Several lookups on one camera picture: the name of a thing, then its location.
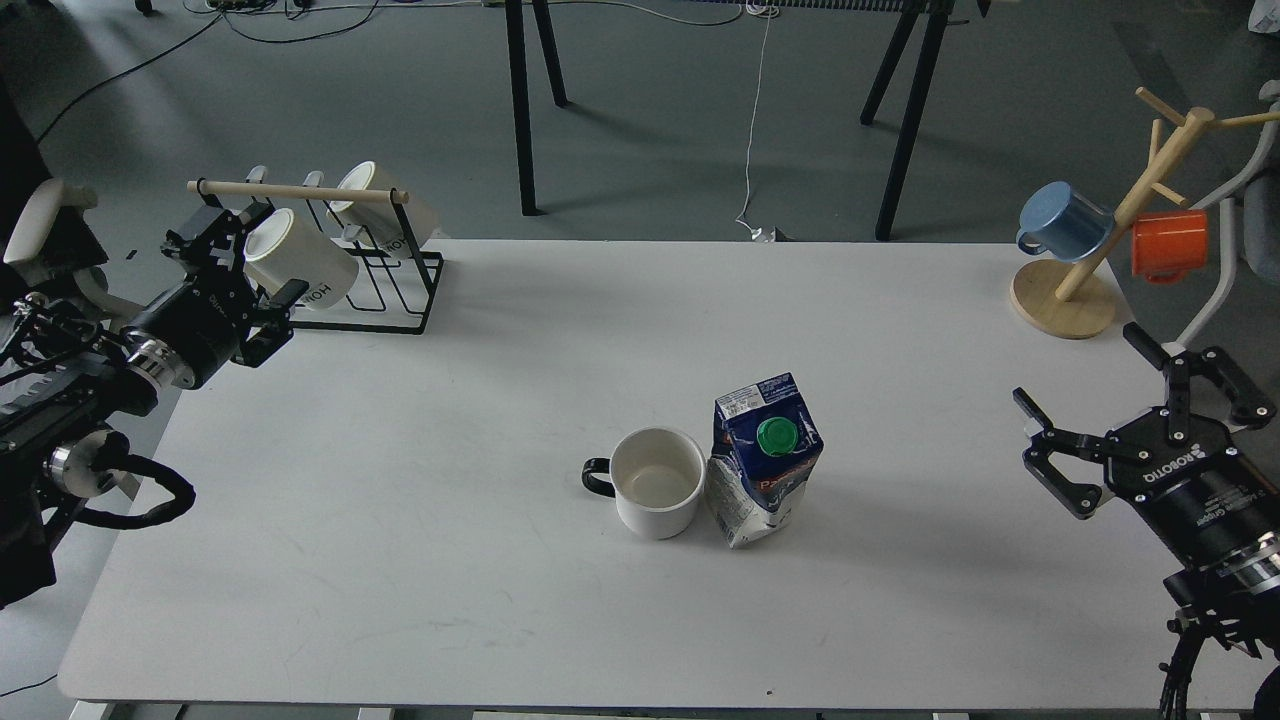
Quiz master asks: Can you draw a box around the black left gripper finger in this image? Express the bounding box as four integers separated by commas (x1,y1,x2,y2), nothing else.
236,278,310,368
163,201,273,291

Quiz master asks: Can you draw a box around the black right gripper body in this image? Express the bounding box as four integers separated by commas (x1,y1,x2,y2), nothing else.
1105,413,1279,591

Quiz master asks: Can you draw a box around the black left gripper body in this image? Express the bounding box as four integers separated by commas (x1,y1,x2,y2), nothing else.
123,278,255,389

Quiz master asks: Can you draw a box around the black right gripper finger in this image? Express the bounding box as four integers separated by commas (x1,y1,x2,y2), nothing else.
1012,387,1151,521
1123,322,1277,443

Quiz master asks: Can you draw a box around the blue white milk carton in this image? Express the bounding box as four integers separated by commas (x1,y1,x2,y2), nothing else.
705,372,824,550

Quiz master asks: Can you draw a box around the white mug black handle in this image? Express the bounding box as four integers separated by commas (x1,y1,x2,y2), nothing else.
580,427,707,541

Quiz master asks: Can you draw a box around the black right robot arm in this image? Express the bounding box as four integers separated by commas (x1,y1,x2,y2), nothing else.
1012,323,1279,719

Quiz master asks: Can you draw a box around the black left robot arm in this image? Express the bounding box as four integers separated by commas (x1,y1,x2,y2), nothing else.
1,201,305,605

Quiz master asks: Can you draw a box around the white mug front on rack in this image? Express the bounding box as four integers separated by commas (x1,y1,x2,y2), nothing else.
244,208,358,311

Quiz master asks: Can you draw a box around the white mug on rack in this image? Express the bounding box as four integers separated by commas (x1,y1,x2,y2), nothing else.
326,160,440,259
244,208,358,311

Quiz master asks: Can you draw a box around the white mug rear on rack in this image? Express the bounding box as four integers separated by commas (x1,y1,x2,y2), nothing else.
326,160,440,259

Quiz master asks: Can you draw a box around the white chair at left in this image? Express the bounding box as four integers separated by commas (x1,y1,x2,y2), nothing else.
1,178,108,307

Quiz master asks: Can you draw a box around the orange mug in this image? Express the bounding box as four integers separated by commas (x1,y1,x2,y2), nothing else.
1130,209,1210,284

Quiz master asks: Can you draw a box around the grey white office chair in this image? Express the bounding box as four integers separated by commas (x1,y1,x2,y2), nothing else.
1161,119,1279,354

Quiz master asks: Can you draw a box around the wooden mug tree stand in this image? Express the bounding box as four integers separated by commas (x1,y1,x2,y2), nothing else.
1009,79,1277,340

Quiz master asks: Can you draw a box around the blue metal mug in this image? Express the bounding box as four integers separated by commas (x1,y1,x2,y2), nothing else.
1015,181,1116,263

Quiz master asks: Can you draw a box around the black table leg left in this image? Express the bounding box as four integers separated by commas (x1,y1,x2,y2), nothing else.
503,0,568,218

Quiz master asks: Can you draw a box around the black table leg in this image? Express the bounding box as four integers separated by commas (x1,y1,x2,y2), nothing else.
859,1,956,242
503,0,568,218

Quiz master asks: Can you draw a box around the black table leg right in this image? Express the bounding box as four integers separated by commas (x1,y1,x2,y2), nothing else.
859,1,956,242

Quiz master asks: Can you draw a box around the black wire mug rack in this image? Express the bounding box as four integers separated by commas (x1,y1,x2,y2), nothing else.
187,168,444,334

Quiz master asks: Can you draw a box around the black floor cable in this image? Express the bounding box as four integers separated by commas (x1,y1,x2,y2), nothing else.
40,0,746,141

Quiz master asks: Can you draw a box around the white hanging cable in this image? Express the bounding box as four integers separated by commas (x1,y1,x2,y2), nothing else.
735,0,781,243

